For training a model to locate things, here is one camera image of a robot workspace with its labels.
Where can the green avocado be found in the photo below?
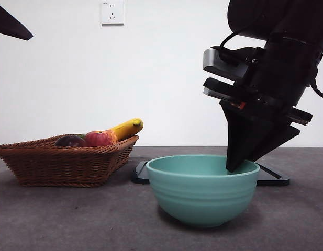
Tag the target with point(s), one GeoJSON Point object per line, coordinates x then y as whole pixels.
{"type": "Point", "coordinates": [81, 136]}

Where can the red yellow apple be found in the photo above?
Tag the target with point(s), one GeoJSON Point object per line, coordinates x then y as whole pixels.
{"type": "Point", "coordinates": [101, 138]}

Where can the brown wicker basket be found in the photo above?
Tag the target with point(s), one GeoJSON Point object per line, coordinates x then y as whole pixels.
{"type": "Point", "coordinates": [61, 164]}

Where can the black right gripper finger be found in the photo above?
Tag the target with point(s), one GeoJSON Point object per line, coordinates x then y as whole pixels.
{"type": "Point", "coordinates": [242, 136]}
{"type": "Point", "coordinates": [281, 136]}

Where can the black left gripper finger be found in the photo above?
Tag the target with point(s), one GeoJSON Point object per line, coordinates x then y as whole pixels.
{"type": "Point", "coordinates": [9, 23]}

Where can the yellow banana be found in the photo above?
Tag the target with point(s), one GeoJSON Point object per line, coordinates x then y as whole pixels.
{"type": "Point", "coordinates": [127, 128]}

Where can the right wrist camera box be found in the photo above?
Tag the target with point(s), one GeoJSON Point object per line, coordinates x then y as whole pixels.
{"type": "Point", "coordinates": [218, 62]}

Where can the white wall socket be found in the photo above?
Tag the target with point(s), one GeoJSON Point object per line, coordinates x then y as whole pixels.
{"type": "Point", "coordinates": [112, 13]}

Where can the black rectangular tray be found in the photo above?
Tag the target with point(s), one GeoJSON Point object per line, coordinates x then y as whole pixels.
{"type": "Point", "coordinates": [140, 176]}

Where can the teal ribbed bowl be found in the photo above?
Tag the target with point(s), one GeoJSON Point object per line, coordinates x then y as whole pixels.
{"type": "Point", "coordinates": [203, 196]}

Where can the dark red plum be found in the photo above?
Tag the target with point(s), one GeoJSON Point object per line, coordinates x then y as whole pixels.
{"type": "Point", "coordinates": [70, 141]}

